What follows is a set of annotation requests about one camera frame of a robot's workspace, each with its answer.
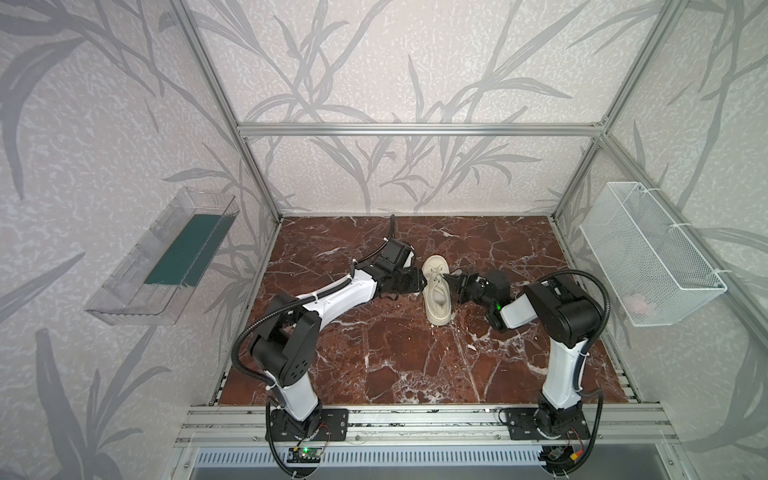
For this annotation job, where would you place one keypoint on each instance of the white wire mesh basket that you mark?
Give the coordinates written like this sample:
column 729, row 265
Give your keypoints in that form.
column 643, row 250

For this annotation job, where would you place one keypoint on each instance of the cream white sneaker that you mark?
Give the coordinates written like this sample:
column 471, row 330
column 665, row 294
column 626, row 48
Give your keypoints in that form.
column 437, row 314

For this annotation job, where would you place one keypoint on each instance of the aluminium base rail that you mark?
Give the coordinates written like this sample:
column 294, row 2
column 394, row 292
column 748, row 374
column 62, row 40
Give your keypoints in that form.
column 470, row 435

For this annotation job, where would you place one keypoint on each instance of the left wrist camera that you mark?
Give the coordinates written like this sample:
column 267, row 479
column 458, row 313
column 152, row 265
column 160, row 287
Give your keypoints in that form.
column 409, row 259

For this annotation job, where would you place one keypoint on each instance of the green lit circuit board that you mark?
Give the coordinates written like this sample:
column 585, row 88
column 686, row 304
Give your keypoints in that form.
column 305, row 455

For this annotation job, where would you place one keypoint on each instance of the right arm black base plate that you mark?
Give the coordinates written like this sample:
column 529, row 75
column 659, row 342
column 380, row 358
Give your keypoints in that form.
column 542, row 424

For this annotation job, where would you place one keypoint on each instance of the aluminium frame cage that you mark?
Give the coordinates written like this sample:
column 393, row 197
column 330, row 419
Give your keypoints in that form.
column 600, row 133

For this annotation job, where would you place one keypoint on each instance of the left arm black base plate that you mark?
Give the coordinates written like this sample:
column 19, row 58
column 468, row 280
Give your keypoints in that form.
column 323, row 424

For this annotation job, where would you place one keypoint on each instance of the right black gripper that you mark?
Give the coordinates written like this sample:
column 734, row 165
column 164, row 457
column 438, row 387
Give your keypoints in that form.
column 470, row 288

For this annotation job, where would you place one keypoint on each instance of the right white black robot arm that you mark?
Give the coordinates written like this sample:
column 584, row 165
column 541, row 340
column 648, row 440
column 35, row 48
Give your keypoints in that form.
column 573, row 307

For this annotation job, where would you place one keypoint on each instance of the clear plastic wall bin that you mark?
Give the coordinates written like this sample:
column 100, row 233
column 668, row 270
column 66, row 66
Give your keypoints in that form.
column 155, row 281

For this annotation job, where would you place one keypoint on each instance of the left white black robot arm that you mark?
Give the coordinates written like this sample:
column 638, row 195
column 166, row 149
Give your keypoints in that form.
column 279, row 348

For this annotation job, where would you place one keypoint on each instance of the right wiring connector bundle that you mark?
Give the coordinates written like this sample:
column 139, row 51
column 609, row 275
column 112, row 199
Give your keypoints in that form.
column 559, row 455

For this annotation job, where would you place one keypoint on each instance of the white shoelace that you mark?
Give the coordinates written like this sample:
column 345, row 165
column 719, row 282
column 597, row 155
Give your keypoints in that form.
column 437, row 289

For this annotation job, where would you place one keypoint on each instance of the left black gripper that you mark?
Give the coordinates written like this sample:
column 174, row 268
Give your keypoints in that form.
column 411, row 279

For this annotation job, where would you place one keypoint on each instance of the pink object in basket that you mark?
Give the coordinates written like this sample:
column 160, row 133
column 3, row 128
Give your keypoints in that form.
column 637, row 304

